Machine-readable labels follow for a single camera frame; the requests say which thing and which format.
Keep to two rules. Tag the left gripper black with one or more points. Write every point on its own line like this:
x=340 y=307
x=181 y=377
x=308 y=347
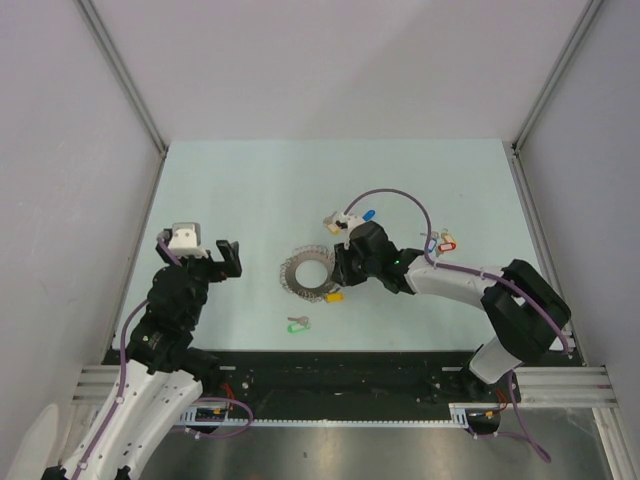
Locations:
x=220 y=270

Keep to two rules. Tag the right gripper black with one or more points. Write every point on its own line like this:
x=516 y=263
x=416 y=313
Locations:
x=342 y=273

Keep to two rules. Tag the key with yellow tag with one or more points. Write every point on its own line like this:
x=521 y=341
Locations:
x=334 y=297
x=331 y=225

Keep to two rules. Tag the round metal keyring disc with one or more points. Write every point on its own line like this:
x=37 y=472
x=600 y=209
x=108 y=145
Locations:
x=307 y=273

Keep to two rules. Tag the key with green tag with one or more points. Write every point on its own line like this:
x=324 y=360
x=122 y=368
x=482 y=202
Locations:
x=298 y=324

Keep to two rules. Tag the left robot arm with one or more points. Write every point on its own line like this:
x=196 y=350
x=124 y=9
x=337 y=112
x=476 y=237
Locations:
x=160 y=373

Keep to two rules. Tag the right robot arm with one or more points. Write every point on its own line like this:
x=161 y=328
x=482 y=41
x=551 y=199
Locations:
x=525 y=312

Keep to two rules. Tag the key with blue tag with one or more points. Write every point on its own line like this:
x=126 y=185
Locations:
x=433 y=242
x=368 y=215

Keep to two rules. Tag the key with red tag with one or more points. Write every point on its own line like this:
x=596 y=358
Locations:
x=447 y=242

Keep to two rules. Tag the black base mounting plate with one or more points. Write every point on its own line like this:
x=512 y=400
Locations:
x=361 y=386

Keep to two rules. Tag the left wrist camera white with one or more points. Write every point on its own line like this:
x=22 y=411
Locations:
x=185 y=240

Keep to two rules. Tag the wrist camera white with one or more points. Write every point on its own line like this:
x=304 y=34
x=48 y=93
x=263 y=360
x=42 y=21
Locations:
x=185 y=240
x=346 y=221

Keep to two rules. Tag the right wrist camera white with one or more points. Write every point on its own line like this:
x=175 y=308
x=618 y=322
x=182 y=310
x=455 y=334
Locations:
x=346 y=221

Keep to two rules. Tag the left aluminium frame post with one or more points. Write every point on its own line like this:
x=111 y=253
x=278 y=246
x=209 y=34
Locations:
x=115 y=62

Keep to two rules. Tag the aluminium frame post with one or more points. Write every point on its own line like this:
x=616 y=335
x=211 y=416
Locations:
x=568 y=53
x=115 y=62

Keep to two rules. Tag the right aluminium frame post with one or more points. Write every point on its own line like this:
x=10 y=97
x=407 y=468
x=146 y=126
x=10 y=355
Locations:
x=568 y=53

